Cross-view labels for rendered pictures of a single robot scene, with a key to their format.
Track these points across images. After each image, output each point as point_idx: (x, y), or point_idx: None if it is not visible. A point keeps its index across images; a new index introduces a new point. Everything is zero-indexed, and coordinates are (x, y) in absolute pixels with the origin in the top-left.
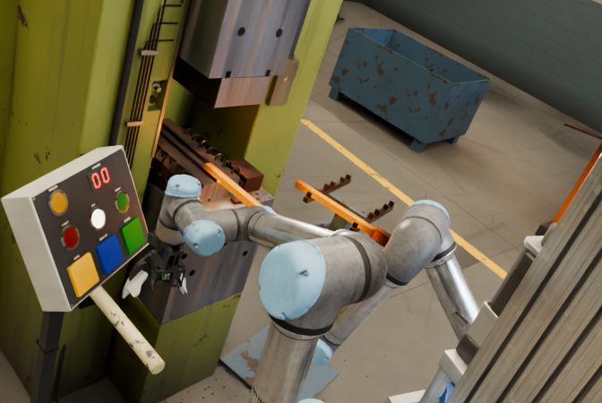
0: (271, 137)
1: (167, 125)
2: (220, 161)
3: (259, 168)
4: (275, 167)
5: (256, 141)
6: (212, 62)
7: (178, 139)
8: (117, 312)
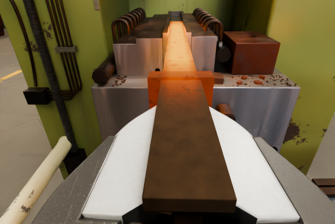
0: (322, 3)
1: (183, 12)
2: (208, 27)
3: (299, 60)
4: (333, 65)
5: (288, 9)
6: None
7: (181, 18)
8: (22, 193)
